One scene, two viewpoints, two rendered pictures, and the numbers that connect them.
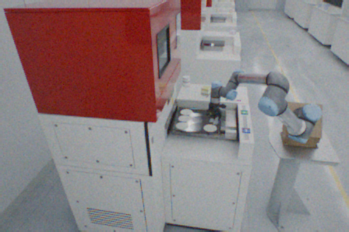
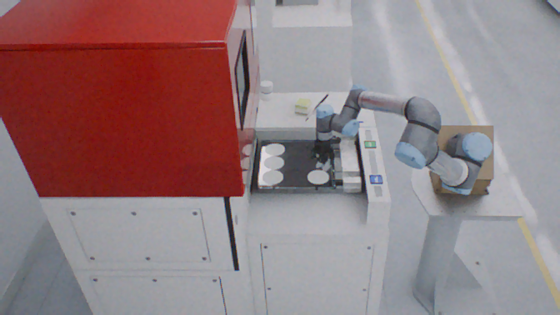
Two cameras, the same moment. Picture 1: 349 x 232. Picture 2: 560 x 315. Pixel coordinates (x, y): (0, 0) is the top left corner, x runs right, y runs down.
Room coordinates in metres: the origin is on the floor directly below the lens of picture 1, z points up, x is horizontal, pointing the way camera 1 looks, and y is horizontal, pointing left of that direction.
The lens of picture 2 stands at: (-0.12, 0.13, 2.40)
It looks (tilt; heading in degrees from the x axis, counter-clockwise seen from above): 39 degrees down; 353
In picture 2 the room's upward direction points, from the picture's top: 3 degrees counter-clockwise
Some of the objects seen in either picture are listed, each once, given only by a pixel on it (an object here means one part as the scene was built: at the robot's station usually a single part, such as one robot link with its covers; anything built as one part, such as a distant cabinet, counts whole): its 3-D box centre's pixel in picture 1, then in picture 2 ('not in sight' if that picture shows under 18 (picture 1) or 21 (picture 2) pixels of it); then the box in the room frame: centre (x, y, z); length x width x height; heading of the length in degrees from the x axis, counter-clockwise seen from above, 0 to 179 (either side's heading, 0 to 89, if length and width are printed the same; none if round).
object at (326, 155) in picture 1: (297, 147); (457, 192); (1.52, -0.91, 0.75); 0.45 x 0.44 x 0.13; 79
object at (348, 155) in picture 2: (230, 124); (349, 165); (1.68, -0.42, 0.87); 0.36 x 0.08 x 0.03; 169
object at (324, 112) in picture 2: (216, 89); (325, 117); (1.61, -0.27, 1.21); 0.09 x 0.08 x 0.11; 45
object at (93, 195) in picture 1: (129, 173); (189, 258); (1.63, 0.44, 0.41); 0.82 x 0.71 x 0.82; 169
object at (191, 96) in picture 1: (213, 99); (314, 119); (2.08, -0.32, 0.89); 0.62 x 0.35 x 0.14; 79
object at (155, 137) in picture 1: (164, 117); (244, 168); (1.57, 0.10, 1.02); 0.82 x 0.03 x 0.40; 169
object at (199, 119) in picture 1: (197, 119); (295, 162); (1.72, -0.15, 0.90); 0.34 x 0.34 x 0.01; 79
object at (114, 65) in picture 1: (114, 47); (152, 69); (1.63, 0.41, 1.52); 0.81 x 0.75 x 0.59; 169
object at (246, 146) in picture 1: (244, 128); (372, 172); (1.58, -0.50, 0.89); 0.55 x 0.09 x 0.14; 169
